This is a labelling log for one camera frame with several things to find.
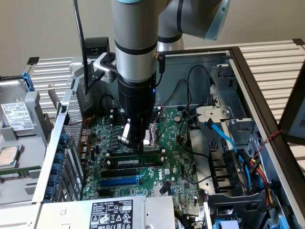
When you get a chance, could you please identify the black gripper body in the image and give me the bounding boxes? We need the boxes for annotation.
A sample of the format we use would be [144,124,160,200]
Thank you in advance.
[117,75,157,125]

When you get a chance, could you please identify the green RAM stick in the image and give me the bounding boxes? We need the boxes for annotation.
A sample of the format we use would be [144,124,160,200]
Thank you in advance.
[0,168,31,180]
[109,155,163,167]

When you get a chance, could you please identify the silver socket cover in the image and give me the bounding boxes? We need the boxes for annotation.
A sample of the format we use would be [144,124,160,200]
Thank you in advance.
[155,107,168,131]

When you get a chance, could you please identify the CPU socket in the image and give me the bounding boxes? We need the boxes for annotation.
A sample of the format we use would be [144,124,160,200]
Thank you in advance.
[142,124,161,151]

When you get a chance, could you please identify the green Dell motherboard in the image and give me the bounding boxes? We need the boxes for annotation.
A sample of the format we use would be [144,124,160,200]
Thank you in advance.
[82,108,203,206]

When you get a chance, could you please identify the long black expansion slot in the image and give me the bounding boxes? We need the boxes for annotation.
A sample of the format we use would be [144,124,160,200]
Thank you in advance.
[100,168,138,179]

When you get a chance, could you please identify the blue expansion slot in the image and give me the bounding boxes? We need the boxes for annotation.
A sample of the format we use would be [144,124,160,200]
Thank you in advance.
[99,176,141,188]

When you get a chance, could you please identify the silver rear port stack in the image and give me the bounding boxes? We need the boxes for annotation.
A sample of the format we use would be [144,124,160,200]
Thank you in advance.
[80,128,92,160]

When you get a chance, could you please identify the open metal PC case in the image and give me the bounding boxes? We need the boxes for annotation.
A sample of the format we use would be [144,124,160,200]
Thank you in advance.
[32,46,305,229]

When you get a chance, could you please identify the small silver chipset heat sink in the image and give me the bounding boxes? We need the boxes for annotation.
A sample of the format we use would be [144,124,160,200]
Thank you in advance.
[152,185,173,198]

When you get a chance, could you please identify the black box with port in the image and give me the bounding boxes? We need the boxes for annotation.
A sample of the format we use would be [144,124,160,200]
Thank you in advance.
[82,37,114,57]

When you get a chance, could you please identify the black power supply label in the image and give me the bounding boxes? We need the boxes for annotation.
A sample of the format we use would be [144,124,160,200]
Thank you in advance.
[89,199,134,229]

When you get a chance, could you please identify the black plastic fan shroud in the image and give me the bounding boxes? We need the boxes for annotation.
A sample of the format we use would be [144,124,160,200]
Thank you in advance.
[208,148,243,194]

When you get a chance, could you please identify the silver metal disk bay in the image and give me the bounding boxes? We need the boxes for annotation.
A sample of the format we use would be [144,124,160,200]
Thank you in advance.
[195,63,262,153]

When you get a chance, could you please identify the grey parts rack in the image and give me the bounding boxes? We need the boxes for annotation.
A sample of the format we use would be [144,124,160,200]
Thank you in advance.
[0,92,57,206]

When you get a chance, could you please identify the silver power supply unit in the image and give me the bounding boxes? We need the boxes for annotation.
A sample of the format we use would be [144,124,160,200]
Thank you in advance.
[35,195,176,229]

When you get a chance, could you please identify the blue disk carrier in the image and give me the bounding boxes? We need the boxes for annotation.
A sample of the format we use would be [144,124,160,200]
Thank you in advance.
[22,69,36,93]

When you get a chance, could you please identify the silver hard disk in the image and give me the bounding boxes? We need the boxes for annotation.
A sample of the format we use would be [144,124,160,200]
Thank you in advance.
[0,79,36,137]

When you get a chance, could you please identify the silver CPU chip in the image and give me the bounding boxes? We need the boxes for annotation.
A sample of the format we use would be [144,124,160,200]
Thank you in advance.
[0,145,21,167]

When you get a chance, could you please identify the blue plastic tab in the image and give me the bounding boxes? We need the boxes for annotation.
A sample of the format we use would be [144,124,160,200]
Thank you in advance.
[213,219,240,229]

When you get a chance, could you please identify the black case side panel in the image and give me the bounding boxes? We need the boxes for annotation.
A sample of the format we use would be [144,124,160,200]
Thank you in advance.
[278,69,305,144]

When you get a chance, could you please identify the short black wire with plug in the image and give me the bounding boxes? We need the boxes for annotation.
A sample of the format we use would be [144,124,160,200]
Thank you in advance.
[99,94,119,116]

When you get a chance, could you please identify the low looped black wire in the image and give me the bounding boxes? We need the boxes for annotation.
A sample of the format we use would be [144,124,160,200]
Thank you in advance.
[163,78,189,107]

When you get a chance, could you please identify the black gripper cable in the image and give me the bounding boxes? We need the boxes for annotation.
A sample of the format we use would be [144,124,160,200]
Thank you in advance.
[153,52,166,88]

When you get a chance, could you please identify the tall looped black wire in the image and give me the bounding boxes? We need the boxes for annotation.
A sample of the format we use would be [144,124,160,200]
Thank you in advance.
[186,65,212,108]

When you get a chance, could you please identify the thin red wire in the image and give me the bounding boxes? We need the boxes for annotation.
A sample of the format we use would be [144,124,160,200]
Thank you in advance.
[68,115,97,153]

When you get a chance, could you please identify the blue flat SATA wire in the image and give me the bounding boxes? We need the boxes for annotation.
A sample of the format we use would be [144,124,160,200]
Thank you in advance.
[204,118,239,154]

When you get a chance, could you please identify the black camera cable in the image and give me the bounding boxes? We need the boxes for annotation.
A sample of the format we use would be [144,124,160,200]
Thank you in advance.
[73,0,105,95]

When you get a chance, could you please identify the yellow black supply wire bundle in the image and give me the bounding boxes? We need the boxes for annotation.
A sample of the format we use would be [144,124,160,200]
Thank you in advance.
[173,207,203,229]

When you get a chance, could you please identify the red yellow power wire bundle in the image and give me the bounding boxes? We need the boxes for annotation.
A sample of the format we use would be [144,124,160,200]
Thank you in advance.
[238,149,277,212]

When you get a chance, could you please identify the red black twisted wire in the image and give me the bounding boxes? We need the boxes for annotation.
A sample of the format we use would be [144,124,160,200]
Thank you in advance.
[252,129,285,160]

